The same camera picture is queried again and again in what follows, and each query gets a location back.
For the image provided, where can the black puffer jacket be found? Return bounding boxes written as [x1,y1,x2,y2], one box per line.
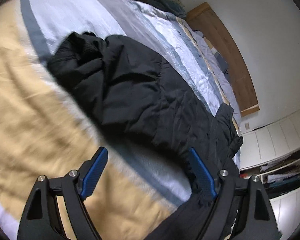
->
[47,33,243,239]

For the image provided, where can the hanging clothes in wardrobe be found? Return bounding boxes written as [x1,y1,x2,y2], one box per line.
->
[262,164,300,199]

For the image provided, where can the striped duvet on bed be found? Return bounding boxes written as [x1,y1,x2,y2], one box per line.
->
[0,0,241,239]

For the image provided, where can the white wardrobe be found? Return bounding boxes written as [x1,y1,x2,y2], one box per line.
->
[240,110,300,239]

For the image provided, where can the striped pillow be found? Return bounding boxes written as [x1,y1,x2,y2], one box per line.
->
[204,37,229,79]

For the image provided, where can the wooden headboard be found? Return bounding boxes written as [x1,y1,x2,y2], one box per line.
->
[186,2,260,117]

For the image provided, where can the blue-grey cloth beside bed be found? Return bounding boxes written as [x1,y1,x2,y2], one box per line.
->
[146,0,187,20]

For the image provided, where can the wall socket plate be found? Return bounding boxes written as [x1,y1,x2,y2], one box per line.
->
[244,122,250,130]

